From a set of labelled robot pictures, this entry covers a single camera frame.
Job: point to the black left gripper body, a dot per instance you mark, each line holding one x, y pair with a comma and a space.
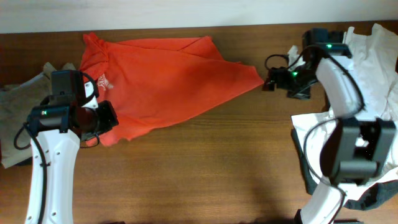
104, 117

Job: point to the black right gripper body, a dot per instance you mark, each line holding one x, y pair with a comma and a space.
298, 81

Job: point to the orange red t-shirt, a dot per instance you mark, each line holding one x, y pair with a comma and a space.
157, 83

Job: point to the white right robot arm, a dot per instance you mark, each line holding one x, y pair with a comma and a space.
344, 152

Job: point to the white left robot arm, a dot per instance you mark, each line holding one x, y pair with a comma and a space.
67, 117

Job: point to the folded black garment left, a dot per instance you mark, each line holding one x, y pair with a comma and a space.
26, 162

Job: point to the folded beige shirt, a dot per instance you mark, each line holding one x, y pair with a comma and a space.
16, 104

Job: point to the crumpled white shirt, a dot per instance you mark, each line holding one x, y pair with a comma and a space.
374, 61

